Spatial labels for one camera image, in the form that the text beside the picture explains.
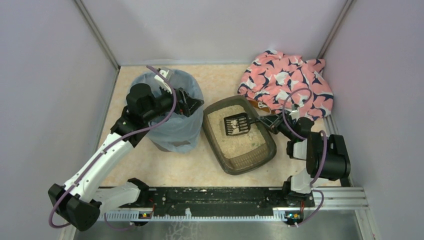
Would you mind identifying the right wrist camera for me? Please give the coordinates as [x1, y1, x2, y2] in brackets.
[289, 104, 300, 121]

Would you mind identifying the black litter scoop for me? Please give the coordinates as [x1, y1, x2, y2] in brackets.
[223, 112, 260, 136]

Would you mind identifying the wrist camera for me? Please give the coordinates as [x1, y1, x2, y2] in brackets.
[289, 104, 300, 121]
[154, 68, 173, 94]

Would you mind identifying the pink patterned cloth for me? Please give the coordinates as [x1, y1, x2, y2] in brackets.
[237, 49, 334, 121]

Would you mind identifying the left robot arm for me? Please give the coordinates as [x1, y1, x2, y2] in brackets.
[47, 83, 204, 232]

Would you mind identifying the blue-lined trash bin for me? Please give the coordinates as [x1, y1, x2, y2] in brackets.
[126, 66, 204, 153]

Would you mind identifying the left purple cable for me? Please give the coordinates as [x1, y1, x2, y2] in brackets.
[48, 65, 178, 231]

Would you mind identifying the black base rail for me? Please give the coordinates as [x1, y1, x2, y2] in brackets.
[96, 187, 369, 223]

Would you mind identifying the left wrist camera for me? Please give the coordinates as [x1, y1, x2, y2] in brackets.
[154, 68, 173, 94]

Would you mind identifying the brown litter box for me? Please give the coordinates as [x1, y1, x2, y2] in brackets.
[202, 95, 277, 175]

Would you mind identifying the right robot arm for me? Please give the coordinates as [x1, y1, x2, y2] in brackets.
[258, 113, 351, 207]

